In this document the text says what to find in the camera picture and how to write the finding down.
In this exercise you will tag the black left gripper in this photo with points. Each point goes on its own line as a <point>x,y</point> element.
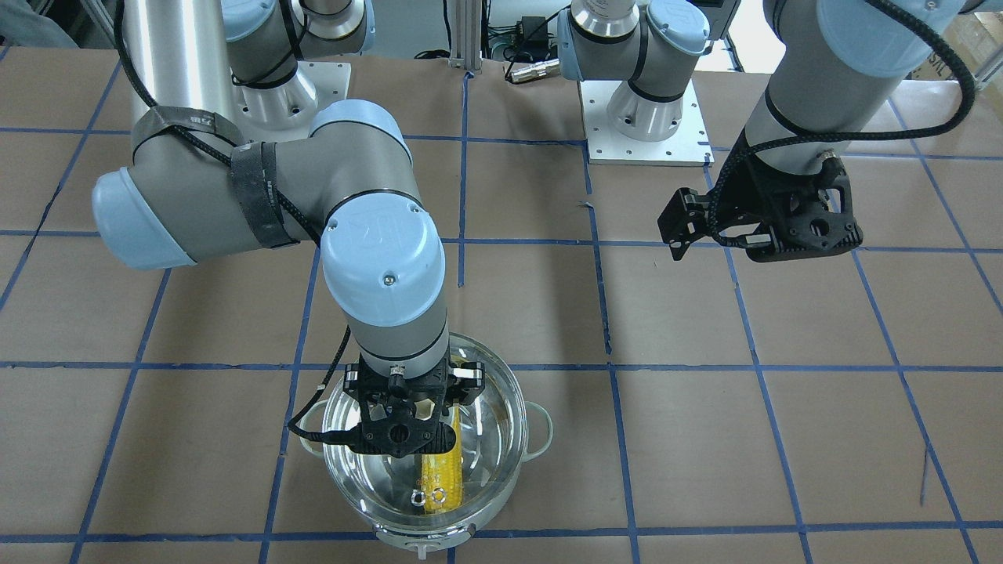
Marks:
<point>743,197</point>

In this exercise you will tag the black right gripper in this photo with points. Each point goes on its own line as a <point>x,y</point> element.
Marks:
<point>468,385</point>

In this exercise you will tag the yellow corn cob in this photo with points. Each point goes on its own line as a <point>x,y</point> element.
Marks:
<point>441,480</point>

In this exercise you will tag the glass pot lid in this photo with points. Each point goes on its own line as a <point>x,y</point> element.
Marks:
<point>423,439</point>

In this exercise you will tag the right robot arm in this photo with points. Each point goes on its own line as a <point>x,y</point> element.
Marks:
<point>201,185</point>

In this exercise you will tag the brown paper table mat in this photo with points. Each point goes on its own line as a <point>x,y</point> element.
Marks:
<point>707,410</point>

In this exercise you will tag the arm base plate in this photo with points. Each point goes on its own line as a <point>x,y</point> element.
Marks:
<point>285,112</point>
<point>646,117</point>

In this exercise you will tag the aluminium frame post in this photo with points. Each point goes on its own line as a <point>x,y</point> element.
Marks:
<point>466,24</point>

